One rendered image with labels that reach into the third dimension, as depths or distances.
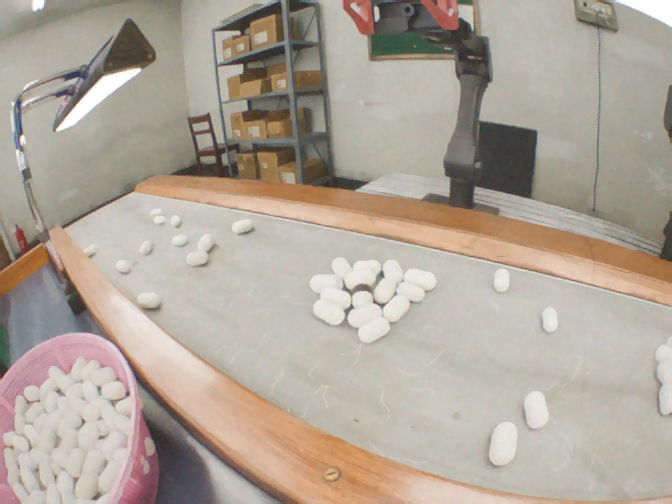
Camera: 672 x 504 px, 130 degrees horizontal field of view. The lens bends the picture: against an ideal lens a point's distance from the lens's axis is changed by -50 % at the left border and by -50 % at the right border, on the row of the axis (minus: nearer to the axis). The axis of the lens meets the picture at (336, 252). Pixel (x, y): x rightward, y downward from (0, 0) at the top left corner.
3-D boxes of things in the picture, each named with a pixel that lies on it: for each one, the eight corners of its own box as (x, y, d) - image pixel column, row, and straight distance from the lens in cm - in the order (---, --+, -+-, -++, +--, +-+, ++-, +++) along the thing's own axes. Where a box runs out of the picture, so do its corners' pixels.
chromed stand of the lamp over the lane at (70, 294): (115, 250, 86) (76, 84, 83) (144, 269, 68) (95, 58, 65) (60, 286, 85) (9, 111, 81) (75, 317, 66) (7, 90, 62)
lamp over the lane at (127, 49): (74, 124, 103) (71, 101, 104) (157, 61, 44) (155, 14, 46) (52, 133, 101) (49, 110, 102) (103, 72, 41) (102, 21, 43)
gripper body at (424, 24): (441, -13, 44) (456, 1, 51) (372, -5, 48) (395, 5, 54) (446, 29, 43) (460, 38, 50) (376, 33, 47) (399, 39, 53)
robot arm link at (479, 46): (463, 12, 58) (491, 40, 88) (416, 13, 61) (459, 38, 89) (468, 76, 56) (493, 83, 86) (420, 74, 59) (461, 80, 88)
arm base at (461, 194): (500, 189, 71) (504, 181, 78) (419, 173, 76) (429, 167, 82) (496, 222, 74) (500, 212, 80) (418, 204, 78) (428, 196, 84)
